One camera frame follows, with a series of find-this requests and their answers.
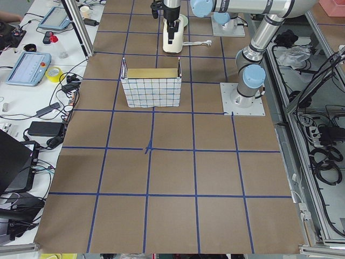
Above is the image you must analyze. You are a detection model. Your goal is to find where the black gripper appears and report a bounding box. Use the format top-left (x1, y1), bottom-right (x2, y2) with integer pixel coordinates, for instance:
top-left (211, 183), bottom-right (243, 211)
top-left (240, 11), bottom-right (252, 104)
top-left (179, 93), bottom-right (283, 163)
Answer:
top-left (163, 6), bottom-right (180, 44)

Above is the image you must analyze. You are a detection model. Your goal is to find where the white two-slot toaster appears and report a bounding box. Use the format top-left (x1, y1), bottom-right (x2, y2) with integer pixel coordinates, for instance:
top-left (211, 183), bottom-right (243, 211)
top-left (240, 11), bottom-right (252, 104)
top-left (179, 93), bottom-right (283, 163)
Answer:
top-left (163, 18), bottom-right (184, 53)

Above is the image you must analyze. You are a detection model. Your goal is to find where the light green plate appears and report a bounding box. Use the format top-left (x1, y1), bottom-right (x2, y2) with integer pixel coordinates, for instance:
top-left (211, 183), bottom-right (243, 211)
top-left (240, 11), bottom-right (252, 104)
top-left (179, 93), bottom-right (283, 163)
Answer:
top-left (179, 14), bottom-right (188, 28)

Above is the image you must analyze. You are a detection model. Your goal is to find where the white paper cup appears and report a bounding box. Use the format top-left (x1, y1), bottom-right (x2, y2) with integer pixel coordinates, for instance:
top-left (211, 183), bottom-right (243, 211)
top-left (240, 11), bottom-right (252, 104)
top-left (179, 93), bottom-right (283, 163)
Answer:
top-left (79, 6), bottom-right (92, 19)

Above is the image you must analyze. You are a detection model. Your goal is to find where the white bottle red cap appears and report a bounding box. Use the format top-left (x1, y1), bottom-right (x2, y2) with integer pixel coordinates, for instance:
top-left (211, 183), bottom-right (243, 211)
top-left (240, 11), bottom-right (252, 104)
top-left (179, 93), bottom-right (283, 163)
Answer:
top-left (50, 32), bottom-right (68, 59)

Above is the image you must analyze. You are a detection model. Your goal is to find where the blue teach pendant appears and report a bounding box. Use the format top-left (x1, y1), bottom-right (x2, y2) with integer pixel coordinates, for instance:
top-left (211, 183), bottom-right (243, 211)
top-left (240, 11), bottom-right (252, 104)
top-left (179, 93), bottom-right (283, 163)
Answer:
top-left (38, 6), bottom-right (70, 31)
top-left (5, 51), bottom-right (51, 86)

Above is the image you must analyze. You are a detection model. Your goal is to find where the yellow tape roll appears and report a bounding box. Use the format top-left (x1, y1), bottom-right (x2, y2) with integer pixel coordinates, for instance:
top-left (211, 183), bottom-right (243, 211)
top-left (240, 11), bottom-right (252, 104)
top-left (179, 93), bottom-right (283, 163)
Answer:
top-left (45, 66), bottom-right (65, 83)

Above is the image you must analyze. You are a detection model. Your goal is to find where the black power adapter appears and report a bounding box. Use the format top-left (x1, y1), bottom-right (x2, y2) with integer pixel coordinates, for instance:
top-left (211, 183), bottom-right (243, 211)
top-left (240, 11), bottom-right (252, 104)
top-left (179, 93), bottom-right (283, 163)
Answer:
top-left (27, 121), bottom-right (63, 137)

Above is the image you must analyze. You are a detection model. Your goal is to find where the white toaster power cable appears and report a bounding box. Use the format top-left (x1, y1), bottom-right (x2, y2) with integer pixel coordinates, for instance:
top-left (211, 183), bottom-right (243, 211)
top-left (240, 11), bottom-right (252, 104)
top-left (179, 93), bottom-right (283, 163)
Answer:
top-left (182, 39), bottom-right (212, 47)

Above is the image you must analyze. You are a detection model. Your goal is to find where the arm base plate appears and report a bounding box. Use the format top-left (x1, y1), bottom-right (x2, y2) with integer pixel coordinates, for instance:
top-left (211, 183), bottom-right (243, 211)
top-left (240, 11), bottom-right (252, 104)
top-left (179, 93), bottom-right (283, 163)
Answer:
top-left (211, 16), bottom-right (245, 37)
top-left (220, 83), bottom-right (265, 116)

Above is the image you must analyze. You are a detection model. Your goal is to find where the wire basket with wooden shelves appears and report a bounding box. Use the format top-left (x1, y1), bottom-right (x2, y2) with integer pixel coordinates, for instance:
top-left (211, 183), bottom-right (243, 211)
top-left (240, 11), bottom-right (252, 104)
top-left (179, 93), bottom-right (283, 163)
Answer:
top-left (120, 58), bottom-right (182, 108)

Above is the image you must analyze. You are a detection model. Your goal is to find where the aluminium frame post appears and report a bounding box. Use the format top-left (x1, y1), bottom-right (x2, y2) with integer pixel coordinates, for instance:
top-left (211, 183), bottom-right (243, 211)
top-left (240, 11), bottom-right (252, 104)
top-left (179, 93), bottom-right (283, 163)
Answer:
top-left (61, 0), bottom-right (94, 58)

